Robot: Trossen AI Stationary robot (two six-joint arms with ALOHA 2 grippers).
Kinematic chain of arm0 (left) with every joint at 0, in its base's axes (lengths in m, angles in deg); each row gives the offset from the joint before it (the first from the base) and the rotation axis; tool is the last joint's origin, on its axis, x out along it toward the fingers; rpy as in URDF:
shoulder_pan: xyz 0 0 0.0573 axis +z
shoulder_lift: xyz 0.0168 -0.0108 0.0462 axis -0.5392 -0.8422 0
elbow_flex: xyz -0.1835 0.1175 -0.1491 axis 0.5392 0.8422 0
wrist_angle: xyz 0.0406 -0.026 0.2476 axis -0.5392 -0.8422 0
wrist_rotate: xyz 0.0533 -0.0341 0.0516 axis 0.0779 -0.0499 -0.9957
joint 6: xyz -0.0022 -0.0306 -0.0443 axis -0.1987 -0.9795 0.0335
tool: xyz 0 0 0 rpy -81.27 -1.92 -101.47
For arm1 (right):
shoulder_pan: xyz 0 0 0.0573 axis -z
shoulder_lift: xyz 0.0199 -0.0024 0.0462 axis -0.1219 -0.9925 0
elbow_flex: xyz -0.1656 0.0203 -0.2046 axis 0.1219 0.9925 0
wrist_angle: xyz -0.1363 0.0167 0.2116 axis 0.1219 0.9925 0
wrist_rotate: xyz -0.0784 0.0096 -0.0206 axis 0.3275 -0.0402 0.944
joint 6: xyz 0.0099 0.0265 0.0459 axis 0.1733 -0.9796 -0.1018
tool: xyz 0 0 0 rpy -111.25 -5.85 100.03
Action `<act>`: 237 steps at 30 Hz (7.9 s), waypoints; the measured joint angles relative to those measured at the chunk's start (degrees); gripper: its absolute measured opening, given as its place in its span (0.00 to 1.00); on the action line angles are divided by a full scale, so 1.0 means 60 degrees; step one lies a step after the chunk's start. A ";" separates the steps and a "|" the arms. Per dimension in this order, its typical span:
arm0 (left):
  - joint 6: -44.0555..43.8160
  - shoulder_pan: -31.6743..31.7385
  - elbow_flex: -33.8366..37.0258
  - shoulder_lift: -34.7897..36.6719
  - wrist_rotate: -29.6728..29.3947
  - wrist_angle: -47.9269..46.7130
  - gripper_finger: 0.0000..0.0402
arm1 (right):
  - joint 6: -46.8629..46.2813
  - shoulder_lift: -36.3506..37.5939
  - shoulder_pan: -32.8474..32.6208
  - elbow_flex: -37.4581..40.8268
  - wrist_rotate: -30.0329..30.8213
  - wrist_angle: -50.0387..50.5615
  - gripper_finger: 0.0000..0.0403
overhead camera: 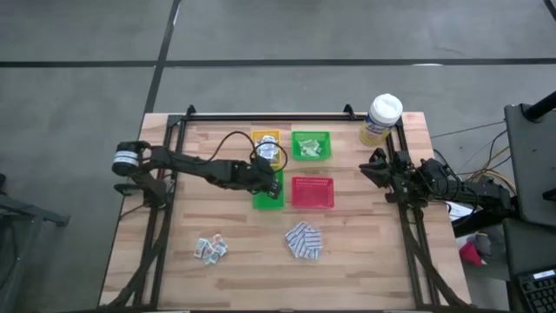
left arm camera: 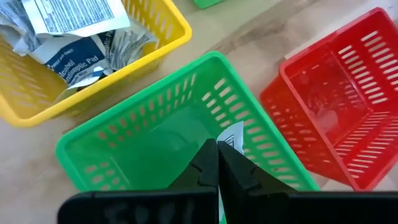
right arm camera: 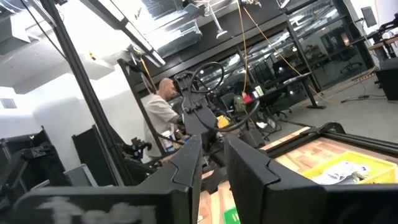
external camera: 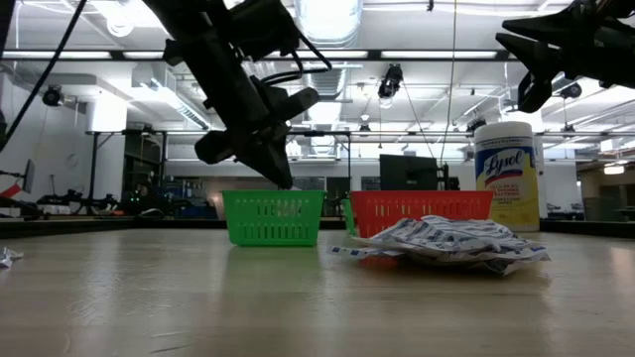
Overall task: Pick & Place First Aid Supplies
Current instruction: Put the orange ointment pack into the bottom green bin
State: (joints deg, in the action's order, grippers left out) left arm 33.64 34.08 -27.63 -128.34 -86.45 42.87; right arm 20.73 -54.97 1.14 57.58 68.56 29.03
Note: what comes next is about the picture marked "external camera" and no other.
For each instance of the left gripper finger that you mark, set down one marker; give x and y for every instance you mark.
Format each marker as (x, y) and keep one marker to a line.
(282, 156)
(265, 163)

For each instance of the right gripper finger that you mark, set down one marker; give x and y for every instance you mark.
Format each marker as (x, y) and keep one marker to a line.
(550, 26)
(538, 57)

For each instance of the green plastic mesh basket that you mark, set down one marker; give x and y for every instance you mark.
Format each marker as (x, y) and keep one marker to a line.
(348, 215)
(273, 218)

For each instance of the red plastic mesh basket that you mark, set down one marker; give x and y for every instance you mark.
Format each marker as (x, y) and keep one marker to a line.
(421, 205)

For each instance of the black background robot arm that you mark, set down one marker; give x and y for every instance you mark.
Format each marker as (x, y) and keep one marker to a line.
(74, 198)

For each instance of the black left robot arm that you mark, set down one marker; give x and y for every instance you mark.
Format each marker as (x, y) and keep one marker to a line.
(5, 20)

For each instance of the black ceiling spotlight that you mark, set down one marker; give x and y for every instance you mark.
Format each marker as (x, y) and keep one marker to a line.
(476, 124)
(52, 95)
(571, 90)

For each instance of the black overhead light bar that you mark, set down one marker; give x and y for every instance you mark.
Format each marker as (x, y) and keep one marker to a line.
(436, 55)

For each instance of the dark equipment rack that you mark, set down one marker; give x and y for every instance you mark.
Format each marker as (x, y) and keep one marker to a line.
(141, 163)

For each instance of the glowing ceiling lamp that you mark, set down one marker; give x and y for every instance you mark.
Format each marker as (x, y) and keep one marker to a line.
(613, 169)

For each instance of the black computer monitor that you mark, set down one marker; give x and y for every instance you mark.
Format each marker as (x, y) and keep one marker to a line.
(409, 172)

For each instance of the Lysol wipes canister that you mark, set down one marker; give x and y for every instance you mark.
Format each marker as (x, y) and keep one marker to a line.
(506, 188)

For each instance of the black red background device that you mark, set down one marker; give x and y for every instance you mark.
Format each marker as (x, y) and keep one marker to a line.
(15, 190)

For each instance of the black background rig frame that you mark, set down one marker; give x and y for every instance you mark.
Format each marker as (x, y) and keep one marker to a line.
(348, 158)

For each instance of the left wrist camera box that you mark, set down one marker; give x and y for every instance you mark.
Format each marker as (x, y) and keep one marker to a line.
(265, 27)

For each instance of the round silver air duct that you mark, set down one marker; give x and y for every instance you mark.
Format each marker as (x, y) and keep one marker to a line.
(330, 20)

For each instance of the black overhead camera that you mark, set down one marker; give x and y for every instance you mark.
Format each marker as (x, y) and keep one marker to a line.
(391, 82)

